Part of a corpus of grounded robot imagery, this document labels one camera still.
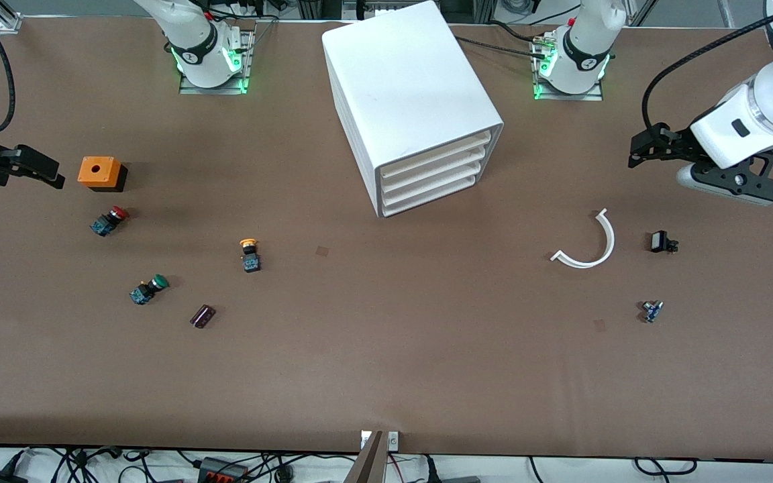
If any white curved plastic clamp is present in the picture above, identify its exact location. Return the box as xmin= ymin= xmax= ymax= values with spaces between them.
xmin=550 ymin=208 xmax=616 ymax=270

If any orange button enclosure box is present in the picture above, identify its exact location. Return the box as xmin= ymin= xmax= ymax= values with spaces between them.
xmin=77 ymin=156 xmax=127 ymax=193

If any looped black cable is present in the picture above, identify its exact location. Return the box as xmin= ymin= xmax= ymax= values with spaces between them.
xmin=633 ymin=457 xmax=699 ymax=476

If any yellow push button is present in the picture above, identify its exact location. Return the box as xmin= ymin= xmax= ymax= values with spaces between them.
xmin=239 ymin=238 xmax=262 ymax=274

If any black power strip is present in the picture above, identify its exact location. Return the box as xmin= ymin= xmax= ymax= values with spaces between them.
xmin=197 ymin=457 xmax=250 ymax=483

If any green push button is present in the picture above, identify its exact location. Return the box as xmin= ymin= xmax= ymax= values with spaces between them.
xmin=130 ymin=274 xmax=170 ymax=307

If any red mushroom push button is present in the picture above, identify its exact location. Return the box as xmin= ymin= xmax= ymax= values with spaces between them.
xmin=89 ymin=206 xmax=130 ymax=237

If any black cable on table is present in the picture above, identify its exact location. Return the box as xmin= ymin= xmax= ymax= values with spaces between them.
xmin=487 ymin=20 xmax=536 ymax=42
xmin=457 ymin=37 xmax=548 ymax=68

